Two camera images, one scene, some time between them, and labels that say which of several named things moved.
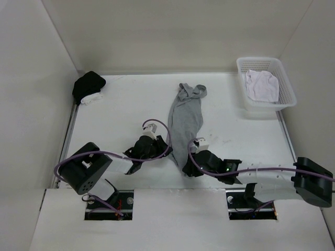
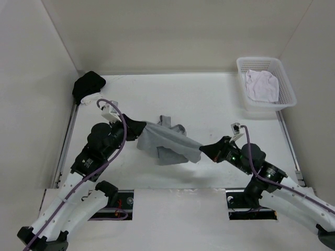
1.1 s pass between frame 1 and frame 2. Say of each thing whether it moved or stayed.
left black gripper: moved
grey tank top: moved
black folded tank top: stayed
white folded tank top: stayed
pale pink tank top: stayed
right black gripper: moved
